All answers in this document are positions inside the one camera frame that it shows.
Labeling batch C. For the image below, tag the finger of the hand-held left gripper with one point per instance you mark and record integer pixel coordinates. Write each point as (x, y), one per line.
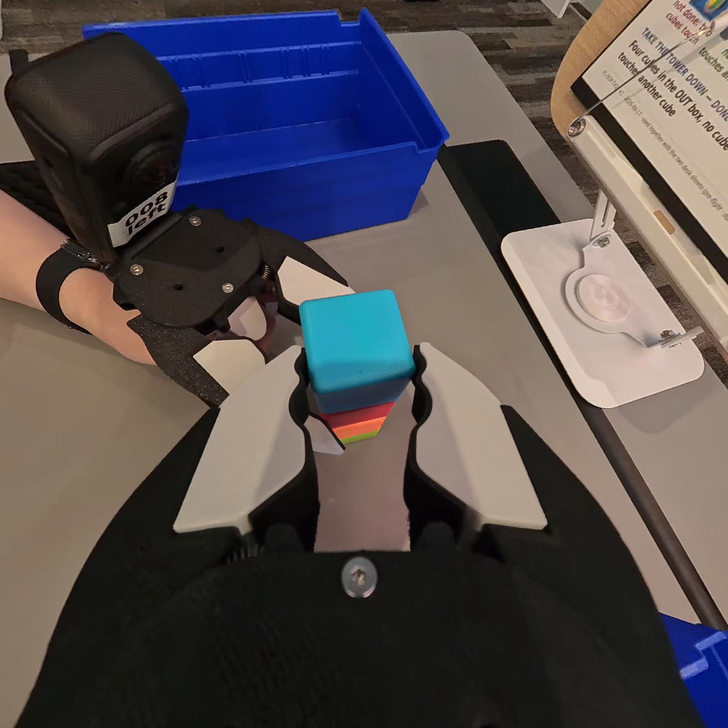
(228, 362)
(298, 282)

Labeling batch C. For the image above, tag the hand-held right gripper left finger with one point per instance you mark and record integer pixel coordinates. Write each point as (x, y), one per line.
(245, 455)

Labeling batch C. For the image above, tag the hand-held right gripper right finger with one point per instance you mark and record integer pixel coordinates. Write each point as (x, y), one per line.
(478, 455)

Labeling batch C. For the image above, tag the teal magnetic cube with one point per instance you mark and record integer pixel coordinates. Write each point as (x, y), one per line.
(355, 341)

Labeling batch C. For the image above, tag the green magnetic cube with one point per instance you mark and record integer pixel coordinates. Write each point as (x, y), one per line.
(361, 438)

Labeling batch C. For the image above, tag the orange magnetic cube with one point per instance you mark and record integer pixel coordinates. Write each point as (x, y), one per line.
(361, 427)

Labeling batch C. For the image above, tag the red magnetic cube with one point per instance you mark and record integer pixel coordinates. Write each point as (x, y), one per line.
(358, 416)

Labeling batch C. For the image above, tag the blue plastic bin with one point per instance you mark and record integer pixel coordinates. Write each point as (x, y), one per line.
(700, 671)
(319, 148)

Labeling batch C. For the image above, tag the person's left hand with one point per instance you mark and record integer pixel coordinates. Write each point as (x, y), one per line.
(114, 330)

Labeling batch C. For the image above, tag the black textured mat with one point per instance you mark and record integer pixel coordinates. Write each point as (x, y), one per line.
(17, 180)

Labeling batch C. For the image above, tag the wooden instruction sign board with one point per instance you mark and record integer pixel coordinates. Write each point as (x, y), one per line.
(683, 102)

